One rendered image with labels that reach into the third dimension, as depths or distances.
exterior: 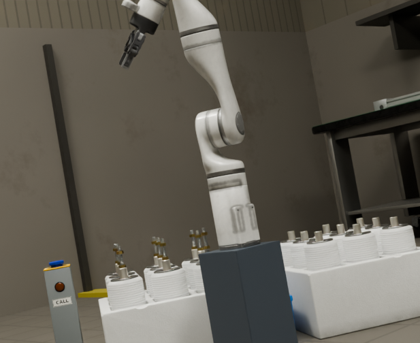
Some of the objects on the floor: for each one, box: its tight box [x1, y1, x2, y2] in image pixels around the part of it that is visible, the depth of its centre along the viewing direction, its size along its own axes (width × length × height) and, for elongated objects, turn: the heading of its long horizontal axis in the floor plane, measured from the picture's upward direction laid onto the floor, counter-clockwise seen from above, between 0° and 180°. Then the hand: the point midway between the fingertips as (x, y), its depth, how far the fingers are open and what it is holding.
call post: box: [44, 266, 84, 343], centre depth 200 cm, size 7×7×31 cm
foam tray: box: [99, 286, 214, 343], centre depth 213 cm, size 39×39×18 cm
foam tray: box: [285, 246, 420, 340], centre depth 222 cm, size 39×39×18 cm
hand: (124, 64), depth 203 cm, fingers open, 9 cm apart
